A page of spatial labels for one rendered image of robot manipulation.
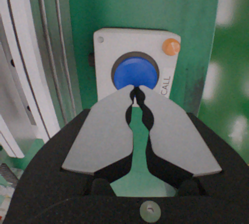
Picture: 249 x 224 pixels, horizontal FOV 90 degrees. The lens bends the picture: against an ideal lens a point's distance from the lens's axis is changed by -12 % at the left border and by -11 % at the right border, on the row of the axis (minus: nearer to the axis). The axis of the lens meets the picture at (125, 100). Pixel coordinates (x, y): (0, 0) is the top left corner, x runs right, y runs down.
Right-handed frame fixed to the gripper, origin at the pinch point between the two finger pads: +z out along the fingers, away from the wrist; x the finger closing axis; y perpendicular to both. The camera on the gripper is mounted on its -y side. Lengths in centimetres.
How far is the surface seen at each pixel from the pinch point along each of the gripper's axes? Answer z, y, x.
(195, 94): 8.8, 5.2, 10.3
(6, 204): 6, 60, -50
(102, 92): 2.7, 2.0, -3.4
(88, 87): 8.7, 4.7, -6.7
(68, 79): 5.5, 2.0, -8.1
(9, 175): 5.3, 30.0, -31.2
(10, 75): 4.1, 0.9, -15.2
